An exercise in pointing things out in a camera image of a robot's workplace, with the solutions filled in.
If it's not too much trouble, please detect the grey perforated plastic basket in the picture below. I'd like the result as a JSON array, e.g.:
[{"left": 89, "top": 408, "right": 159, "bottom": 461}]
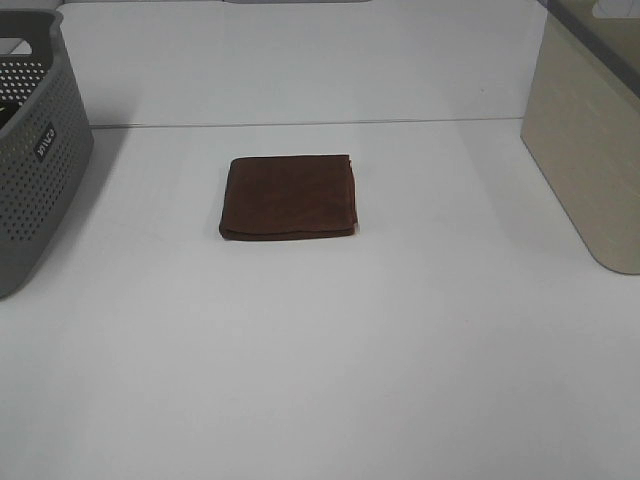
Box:
[{"left": 1, "top": 9, "right": 94, "bottom": 297}]

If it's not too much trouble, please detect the brown towel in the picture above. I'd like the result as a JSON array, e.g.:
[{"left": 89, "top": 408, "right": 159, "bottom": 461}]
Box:
[{"left": 219, "top": 154, "right": 358, "bottom": 241}]

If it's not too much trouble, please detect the beige plastic bin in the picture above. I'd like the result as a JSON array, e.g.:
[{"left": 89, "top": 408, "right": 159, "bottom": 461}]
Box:
[{"left": 521, "top": 1, "right": 639, "bottom": 275}]

